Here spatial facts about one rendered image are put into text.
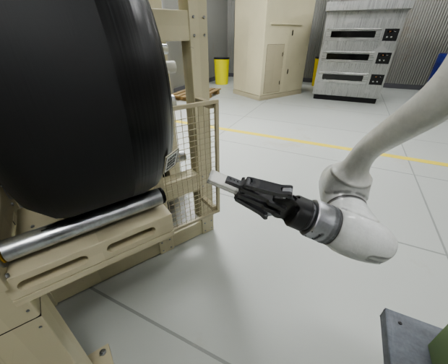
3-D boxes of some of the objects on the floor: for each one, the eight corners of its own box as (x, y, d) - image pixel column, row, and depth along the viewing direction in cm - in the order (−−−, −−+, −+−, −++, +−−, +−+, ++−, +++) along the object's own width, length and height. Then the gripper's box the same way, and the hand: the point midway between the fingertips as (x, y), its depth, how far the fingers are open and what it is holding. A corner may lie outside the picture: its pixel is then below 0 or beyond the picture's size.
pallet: (194, 90, 634) (194, 85, 628) (222, 92, 603) (222, 88, 597) (166, 100, 540) (165, 94, 534) (198, 103, 510) (197, 98, 504)
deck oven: (308, 100, 537) (327, 1, 442) (313, 91, 620) (329, 6, 526) (379, 106, 490) (416, -3, 395) (374, 96, 573) (404, 3, 479)
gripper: (324, 218, 46) (211, 172, 44) (290, 240, 57) (197, 203, 55) (324, 188, 51) (222, 144, 49) (293, 214, 61) (207, 178, 59)
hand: (224, 182), depth 52 cm, fingers closed
